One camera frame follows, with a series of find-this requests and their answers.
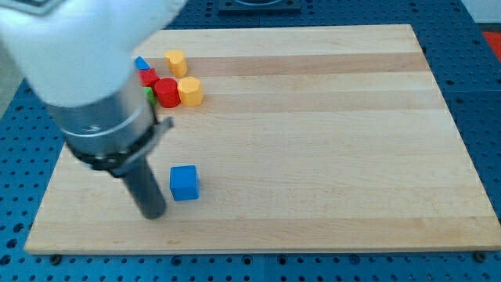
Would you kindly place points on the blue wooden cube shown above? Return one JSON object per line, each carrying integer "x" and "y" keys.
{"x": 184, "y": 183}

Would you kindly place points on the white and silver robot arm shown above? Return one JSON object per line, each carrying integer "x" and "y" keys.
{"x": 77, "y": 56}

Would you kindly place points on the yellow block front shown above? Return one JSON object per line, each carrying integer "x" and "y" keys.
{"x": 190, "y": 91}

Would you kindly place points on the yellow block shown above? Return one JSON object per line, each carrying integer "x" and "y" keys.
{"x": 190, "y": 91}
{"x": 177, "y": 64}

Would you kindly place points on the light wooden board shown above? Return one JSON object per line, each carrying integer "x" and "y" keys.
{"x": 309, "y": 139}

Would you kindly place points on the red wooden cylinder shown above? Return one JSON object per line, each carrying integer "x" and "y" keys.
{"x": 166, "y": 90}

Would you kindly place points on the yellow block rear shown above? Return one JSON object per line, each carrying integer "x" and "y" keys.
{"x": 177, "y": 64}

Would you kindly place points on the green wooden block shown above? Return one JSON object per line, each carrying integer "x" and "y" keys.
{"x": 150, "y": 95}

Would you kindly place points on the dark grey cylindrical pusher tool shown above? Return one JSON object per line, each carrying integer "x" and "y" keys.
{"x": 130, "y": 165}

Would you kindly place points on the red wooden block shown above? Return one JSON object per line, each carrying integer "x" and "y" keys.
{"x": 148, "y": 78}

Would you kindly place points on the blue triangular wooden block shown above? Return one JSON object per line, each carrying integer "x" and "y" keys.
{"x": 141, "y": 64}

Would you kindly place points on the red object at edge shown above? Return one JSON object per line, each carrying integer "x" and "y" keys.
{"x": 493, "y": 39}

